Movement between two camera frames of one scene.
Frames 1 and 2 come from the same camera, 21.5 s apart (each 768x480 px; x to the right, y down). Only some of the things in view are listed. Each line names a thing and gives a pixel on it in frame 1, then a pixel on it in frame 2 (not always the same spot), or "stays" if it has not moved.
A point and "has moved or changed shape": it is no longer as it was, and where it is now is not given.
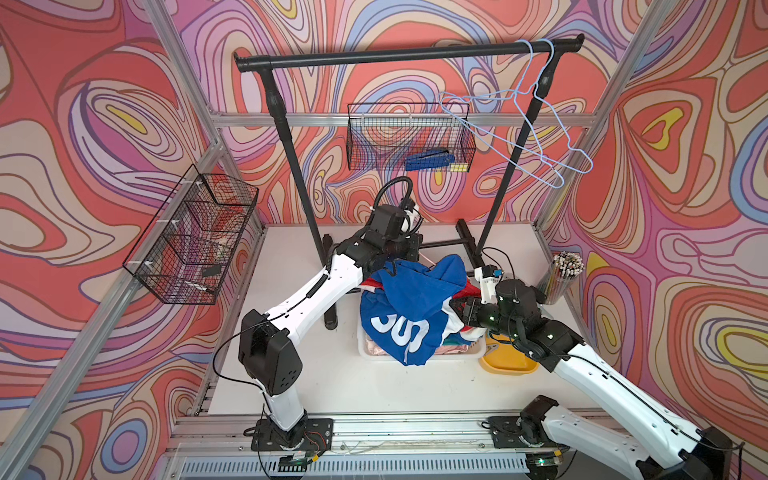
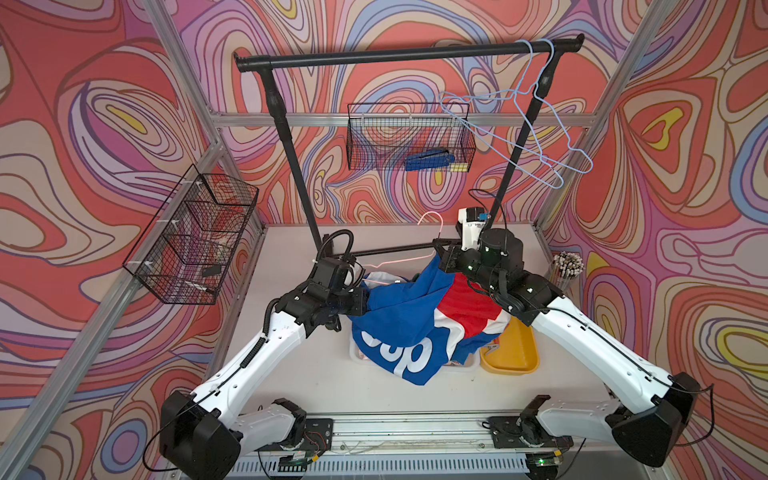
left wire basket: (184, 254) stays
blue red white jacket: (407, 308) has moved or changed shape
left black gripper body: (406, 249) -> (344, 302)
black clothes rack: (548, 47) stays
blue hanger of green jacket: (555, 124) stays
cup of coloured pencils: (564, 269) stays
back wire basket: (381, 134) stays
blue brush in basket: (429, 160) stays
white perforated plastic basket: (370, 348) -> (354, 357)
